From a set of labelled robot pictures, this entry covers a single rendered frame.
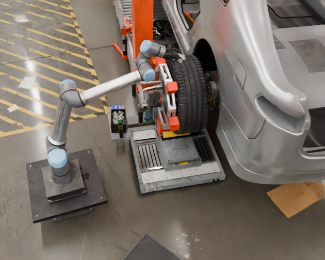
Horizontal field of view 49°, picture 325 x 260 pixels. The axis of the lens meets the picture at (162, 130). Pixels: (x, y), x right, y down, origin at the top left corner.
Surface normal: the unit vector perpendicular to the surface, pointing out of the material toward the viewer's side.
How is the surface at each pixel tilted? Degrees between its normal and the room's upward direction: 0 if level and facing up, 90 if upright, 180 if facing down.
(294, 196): 1
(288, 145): 89
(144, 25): 90
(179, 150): 0
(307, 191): 2
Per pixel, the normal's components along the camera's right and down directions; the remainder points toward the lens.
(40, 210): 0.04, -0.68
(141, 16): 0.22, 0.72
